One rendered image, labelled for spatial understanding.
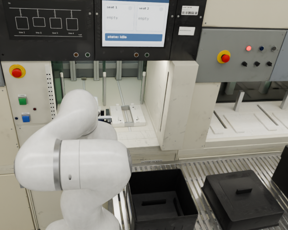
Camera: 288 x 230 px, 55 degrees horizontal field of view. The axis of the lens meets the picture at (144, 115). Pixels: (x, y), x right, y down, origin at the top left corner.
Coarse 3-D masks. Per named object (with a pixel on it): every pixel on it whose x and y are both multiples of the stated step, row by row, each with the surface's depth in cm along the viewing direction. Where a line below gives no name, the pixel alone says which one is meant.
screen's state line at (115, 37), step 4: (108, 36) 120; (112, 36) 121; (116, 36) 121; (120, 36) 121; (124, 36) 122; (128, 36) 122; (132, 36) 122; (136, 36) 123; (140, 36) 123; (144, 36) 124; (148, 36) 124; (152, 36) 124; (156, 36) 125; (160, 36) 125; (108, 40) 121; (112, 40) 122; (116, 40) 122; (120, 40) 122; (124, 40) 123; (128, 40) 123; (132, 40) 123; (136, 40) 124; (140, 40) 124; (144, 40) 125; (148, 40) 125; (152, 40) 125; (156, 40) 126; (160, 40) 126
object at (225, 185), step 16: (208, 176) 146; (224, 176) 147; (240, 176) 148; (256, 176) 149; (208, 192) 144; (224, 192) 138; (240, 192) 137; (256, 192) 139; (224, 208) 130; (240, 208) 130; (256, 208) 131; (272, 208) 132; (224, 224) 130; (240, 224) 127; (256, 224) 131; (272, 224) 134
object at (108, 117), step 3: (96, 99) 123; (102, 111) 135; (108, 111) 133; (102, 114) 136; (108, 114) 131; (99, 117) 125; (102, 117) 125; (105, 117) 125; (108, 117) 125; (111, 117) 126; (105, 120) 136; (108, 120) 127; (111, 120) 127; (108, 123) 125; (111, 123) 125
